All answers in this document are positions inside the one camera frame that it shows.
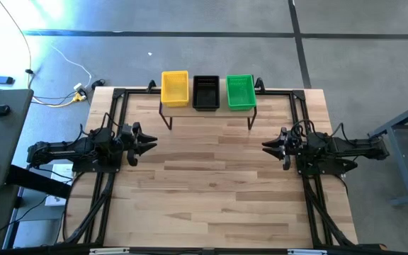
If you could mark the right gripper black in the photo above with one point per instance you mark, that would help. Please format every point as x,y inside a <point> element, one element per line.
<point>289,145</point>

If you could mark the blue-grey metal table frame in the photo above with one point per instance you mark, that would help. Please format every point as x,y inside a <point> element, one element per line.
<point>400,161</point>

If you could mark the black plastic basket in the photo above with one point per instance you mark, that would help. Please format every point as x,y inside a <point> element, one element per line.
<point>206,92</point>
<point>206,109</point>

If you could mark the black slanted beam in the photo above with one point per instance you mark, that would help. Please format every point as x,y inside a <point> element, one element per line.
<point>37,181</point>

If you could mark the black table clamp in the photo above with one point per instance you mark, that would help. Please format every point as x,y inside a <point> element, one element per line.
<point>151,85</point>
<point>259,85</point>

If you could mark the black aluminium table frame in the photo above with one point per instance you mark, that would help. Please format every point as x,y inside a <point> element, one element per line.
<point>136,91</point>

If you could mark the green plastic basket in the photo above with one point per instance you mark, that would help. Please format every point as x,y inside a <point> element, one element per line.
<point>242,108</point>
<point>241,90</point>

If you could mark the white paper sheet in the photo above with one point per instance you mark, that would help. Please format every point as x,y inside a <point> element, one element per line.
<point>62,170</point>

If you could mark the black computer mouse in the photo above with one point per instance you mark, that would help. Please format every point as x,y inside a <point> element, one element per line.
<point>1,110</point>

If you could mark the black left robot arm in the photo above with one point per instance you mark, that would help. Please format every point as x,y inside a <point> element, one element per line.
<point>66,148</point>

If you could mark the yellow plastic basket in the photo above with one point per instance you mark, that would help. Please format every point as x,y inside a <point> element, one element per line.
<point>175,105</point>
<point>175,86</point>

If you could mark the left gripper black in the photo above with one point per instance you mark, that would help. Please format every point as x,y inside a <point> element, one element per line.
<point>133,141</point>

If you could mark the grey desk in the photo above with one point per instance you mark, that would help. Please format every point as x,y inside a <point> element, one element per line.
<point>5,141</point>

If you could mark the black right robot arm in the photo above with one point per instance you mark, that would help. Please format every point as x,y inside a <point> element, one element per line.
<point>349,147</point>

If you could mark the white power strip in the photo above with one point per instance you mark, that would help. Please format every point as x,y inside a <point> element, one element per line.
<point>80,90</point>

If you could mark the wooden shelf with black legs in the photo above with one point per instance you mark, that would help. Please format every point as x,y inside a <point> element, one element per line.
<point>190,112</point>

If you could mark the white label strip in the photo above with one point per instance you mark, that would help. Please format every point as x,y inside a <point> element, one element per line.
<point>306,252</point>
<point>108,251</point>

